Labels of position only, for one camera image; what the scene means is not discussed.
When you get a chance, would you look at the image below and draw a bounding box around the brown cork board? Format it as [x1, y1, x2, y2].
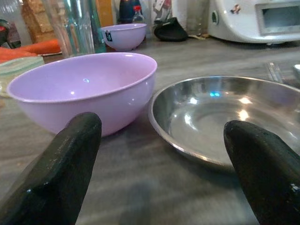
[21, 0, 57, 44]

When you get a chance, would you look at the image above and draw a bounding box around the clear plastic cutlery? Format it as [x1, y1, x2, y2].
[266, 62, 285, 83]

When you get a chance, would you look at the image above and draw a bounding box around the small purple labelled bowl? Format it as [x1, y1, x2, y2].
[100, 22, 148, 51]

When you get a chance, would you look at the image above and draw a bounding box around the small red capped bottle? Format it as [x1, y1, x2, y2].
[132, 5, 145, 24]

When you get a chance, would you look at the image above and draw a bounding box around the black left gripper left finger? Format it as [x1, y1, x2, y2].
[0, 112, 103, 225]

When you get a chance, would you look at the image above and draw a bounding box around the clear ribbed drinking glass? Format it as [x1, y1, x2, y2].
[41, 0, 96, 59]

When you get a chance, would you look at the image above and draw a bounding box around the stainless steel plate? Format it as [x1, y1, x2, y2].
[148, 75, 300, 171]

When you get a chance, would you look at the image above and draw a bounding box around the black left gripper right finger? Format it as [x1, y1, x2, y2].
[223, 120, 300, 225]

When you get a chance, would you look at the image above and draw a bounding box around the orange carrot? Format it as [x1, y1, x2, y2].
[0, 39, 62, 62]

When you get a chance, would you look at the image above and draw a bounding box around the green glass bottle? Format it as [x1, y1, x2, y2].
[88, 0, 107, 53]

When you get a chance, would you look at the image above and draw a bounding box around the white kitchen appliance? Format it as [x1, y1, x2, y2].
[207, 0, 300, 45]

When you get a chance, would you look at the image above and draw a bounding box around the black oven mitt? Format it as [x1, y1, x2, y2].
[153, 17, 189, 42]

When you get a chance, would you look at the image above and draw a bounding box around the orange box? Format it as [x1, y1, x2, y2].
[96, 0, 114, 27]

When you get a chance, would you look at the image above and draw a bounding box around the dark blue bottle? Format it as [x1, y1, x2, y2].
[119, 0, 143, 24]

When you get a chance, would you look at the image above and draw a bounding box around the green striped folded cloth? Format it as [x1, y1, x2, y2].
[0, 56, 45, 97]

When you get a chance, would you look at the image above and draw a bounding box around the large purple plastic bowl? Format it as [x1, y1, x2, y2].
[6, 52, 158, 137]

